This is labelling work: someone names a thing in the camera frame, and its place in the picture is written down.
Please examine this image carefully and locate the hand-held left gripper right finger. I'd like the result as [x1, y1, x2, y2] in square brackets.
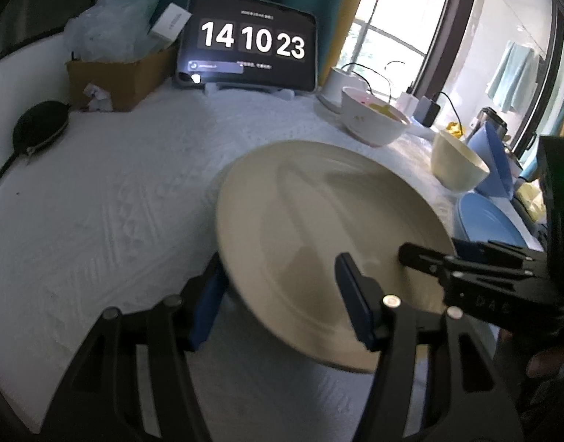
[335, 252, 524, 442]

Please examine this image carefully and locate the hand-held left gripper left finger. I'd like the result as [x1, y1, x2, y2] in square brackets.
[38, 253, 230, 442]

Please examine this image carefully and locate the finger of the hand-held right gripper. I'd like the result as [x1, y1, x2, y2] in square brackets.
[398, 242, 536, 283]
[451, 238, 547, 264]

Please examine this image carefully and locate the blue bowl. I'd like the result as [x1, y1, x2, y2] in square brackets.
[466, 122, 515, 199]

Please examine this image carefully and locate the cream bowl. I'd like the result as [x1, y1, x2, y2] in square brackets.
[430, 130, 491, 193]

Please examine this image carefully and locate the cream plate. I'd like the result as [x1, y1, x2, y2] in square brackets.
[215, 140, 458, 373]

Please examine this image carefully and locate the person's right hand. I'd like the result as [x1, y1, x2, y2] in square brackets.
[526, 345, 564, 379]

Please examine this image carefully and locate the light blue plate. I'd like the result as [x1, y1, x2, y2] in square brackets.
[456, 192, 540, 249]

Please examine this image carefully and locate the yellow tissue pack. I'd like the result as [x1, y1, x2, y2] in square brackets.
[517, 184, 547, 222]

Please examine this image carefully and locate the white textured tablecloth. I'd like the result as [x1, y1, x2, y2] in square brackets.
[0, 55, 547, 434]

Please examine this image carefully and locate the stainless steel tumbler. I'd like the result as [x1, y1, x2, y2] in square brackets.
[475, 107, 508, 143]

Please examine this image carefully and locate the white bowl with pink inside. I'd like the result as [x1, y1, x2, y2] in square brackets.
[341, 87, 412, 148]

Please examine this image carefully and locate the black charger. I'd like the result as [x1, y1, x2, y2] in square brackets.
[413, 97, 441, 127]

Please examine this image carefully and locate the light blue hanging towel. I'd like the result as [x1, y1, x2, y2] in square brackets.
[487, 41, 540, 112]

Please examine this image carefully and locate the white desk lamp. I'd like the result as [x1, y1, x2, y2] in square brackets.
[315, 0, 427, 113]

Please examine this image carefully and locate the crumpled paper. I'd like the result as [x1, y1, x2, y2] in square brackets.
[82, 83, 113, 112]

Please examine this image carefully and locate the cardboard box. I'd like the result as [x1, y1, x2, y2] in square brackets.
[66, 41, 179, 112]

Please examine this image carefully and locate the black round pouch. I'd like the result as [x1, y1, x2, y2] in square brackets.
[0, 100, 71, 194]

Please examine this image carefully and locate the yellow curtain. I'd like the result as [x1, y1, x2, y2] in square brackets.
[319, 0, 372, 70]

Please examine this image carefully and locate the tablet with clock display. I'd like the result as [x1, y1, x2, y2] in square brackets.
[174, 0, 318, 93]

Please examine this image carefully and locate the small white box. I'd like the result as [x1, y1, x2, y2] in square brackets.
[148, 3, 193, 51]

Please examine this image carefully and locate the clear plastic bag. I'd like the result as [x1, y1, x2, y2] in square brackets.
[63, 0, 165, 63]

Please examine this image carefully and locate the black charger cable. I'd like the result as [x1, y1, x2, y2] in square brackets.
[436, 92, 467, 125]
[385, 59, 414, 97]

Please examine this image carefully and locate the black lamp cable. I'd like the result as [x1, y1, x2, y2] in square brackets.
[339, 62, 393, 102]

